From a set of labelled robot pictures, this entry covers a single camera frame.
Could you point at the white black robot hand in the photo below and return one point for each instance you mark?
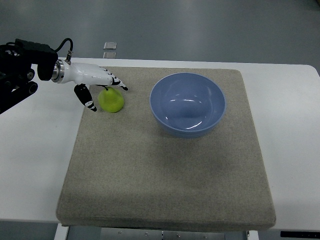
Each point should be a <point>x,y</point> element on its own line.
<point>83,75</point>

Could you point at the metal floor plate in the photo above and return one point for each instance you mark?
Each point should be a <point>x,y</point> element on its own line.
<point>109,55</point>
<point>111,45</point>

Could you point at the black table control panel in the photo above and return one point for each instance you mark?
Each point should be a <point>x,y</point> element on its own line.
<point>300,234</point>

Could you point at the blue bowl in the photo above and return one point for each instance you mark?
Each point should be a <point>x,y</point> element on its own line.
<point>187,105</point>

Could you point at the upper metal floor plate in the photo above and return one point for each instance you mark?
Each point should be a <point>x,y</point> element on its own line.
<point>111,45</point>

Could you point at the lower metal floor plate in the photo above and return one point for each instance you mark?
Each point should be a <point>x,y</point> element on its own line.
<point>109,55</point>

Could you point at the grey fabric mat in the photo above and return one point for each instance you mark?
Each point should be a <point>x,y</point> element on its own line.
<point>125,171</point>

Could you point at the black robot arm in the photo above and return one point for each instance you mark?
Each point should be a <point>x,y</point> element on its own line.
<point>20,62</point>

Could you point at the metal table frame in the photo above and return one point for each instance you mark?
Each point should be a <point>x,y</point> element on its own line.
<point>96,233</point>

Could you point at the green pear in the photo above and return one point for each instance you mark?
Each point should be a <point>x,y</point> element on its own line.
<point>111,100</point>

